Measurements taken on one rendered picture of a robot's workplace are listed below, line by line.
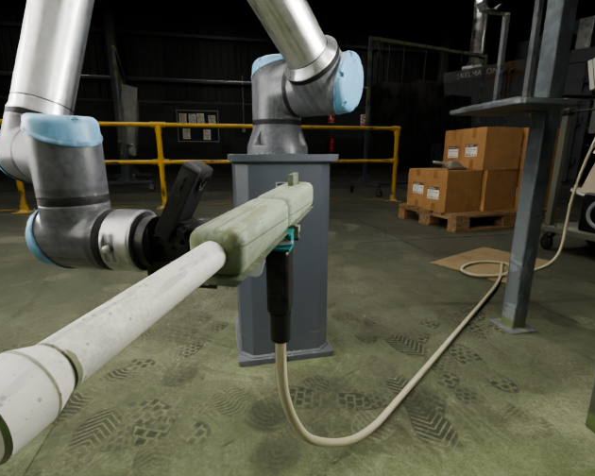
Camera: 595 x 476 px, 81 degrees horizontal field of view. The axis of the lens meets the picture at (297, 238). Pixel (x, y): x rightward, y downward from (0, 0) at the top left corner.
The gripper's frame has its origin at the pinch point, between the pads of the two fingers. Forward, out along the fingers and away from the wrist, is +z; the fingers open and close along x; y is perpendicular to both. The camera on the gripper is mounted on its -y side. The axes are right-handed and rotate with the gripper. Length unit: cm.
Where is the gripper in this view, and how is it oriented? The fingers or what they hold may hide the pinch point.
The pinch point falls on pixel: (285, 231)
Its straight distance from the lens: 45.8
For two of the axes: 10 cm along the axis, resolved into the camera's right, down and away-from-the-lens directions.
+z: 9.8, 0.4, -1.9
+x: -2.0, 2.6, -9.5
